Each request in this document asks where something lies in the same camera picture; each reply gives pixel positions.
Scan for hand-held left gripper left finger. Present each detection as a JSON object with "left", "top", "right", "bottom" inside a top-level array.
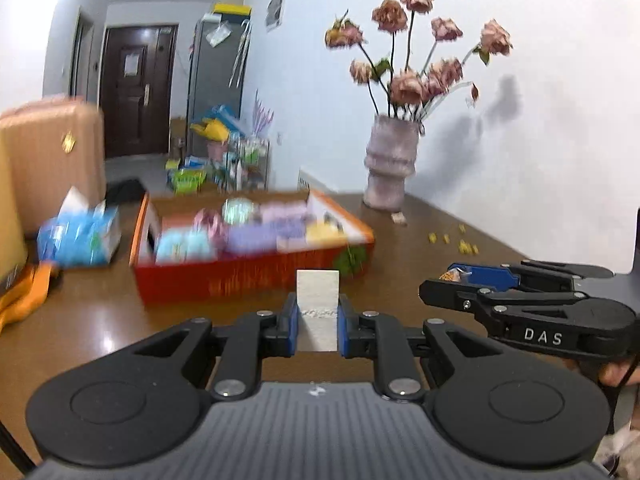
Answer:
[{"left": 127, "top": 294, "right": 300, "bottom": 401}]

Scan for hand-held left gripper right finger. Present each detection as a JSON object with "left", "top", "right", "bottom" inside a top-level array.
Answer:
[{"left": 337, "top": 294, "right": 506, "bottom": 401}]

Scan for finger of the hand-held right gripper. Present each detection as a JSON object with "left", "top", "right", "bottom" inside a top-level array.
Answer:
[
  {"left": 447, "top": 260, "right": 614, "bottom": 292},
  {"left": 419, "top": 279, "right": 586, "bottom": 356}
]

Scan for white sponge block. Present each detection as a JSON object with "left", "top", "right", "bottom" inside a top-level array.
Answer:
[{"left": 296, "top": 270, "right": 341, "bottom": 352}]

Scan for red cardboard box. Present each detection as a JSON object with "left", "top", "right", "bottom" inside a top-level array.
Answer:
[{"left": 129, "top": 189, "right": 376, "bottom": 307}]

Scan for purple fuzzy socks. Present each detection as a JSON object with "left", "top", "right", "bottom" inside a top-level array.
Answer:
[{"left": 227, "top": 201, "right": 308, "bottom": 255}]

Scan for yellow plush toy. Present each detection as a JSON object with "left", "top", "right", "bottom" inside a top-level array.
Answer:
[{"left": 305, "top": 212, "right": 351, "bottom": 243}]

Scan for white ball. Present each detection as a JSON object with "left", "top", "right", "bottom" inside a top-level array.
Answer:
[{"left": 221, "top": 198, "right": 261, "bottom": 226}]

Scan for blue plush toy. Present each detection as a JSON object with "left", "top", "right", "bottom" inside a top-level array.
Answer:
[{"left": 155, "top": 227, "right": 218, "bottom": 263}]

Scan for person's right hand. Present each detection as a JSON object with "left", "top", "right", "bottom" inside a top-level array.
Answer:
[{"left": 597, "top": 357, "right": 640, "bottom": 387}]

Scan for scattered yellow dried buds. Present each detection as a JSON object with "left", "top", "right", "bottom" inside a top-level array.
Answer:
[{"left": 426, "top": 224, "right": 482, "bottom": 254}]

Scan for pink ceramic vase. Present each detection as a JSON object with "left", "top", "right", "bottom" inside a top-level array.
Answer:
[{"left": 363, "top": 114, "right": 420, "bottom": 212}]

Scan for metal trolley rack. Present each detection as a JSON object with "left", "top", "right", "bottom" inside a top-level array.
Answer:
[{"left": 227, "top": 137, "right": 271, "bottom": 192}]

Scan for green packets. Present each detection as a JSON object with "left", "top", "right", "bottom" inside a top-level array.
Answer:
[{"left": 166, "top": 157, "right": 208, "bottom": 193}]

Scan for bunch of dried pink roses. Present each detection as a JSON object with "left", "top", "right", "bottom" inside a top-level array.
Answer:
[{"left": 325, "top": 0, "right": 513, "bottom": 123}]

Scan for blue and yellow plastic toy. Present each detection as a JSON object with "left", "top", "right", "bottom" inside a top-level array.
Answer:
[{"left": 190, "top": 105, "right": 246, "bottom": 142}]

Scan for dark door mat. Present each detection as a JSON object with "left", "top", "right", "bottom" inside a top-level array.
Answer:
[{"left": 106, "top": 178, "right": 147, "bottom": 206}]

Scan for brown carton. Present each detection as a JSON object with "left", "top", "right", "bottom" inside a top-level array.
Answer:
[{"left": 169, "top": 117, "right": 188, "bottom": 161}]

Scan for blue tissue pack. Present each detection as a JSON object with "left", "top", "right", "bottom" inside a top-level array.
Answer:
[{"left": 37, "top": 186, "right": 122, "bottom": 268}]

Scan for grey refrigerator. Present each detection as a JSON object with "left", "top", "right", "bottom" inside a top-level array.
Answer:
[{"left": 187, "top": 15, "right": 251, "bottom": 128}]

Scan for dark entrance door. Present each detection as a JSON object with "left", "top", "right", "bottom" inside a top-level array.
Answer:
[{"left": 100, "top": 24, "right": 179, "bottom": 158}]

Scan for white folded umbrella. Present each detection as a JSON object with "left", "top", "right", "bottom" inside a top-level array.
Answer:
[{"left": 228, "top": 20, "right": 251, "bottom": 88}]

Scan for pink suitcase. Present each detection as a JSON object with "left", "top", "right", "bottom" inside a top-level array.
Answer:
[{"left": 0, "top": 97, "right": 107, "bottom": 236}]

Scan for clear plastic bag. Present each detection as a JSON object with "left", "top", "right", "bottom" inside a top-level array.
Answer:
[{"left": 206, "top": 22, "right": 233, "bottom": 48}]

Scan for yellow thermos jug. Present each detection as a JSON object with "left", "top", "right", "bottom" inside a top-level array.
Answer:
[{"left": 0, "top": 145, "right": 28, "bottom": 286}]

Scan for grey interior door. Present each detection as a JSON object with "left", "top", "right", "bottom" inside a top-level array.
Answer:
[{"left": 70, "top": 7, "right": 96, "bottom": 101}]

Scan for purple wall decal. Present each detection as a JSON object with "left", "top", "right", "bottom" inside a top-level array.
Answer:
[{"left": 252, "top": 91, "right": 276, "bottom": 136}]

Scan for orange strap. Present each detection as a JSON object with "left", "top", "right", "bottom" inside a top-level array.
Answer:
[{"left": 0, "top": 262, "right": 63, "bottom": 331}]

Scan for wall picture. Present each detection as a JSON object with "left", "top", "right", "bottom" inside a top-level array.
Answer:
[{"left": 264, "top": 0, "right": 287, "bottom": 32}]

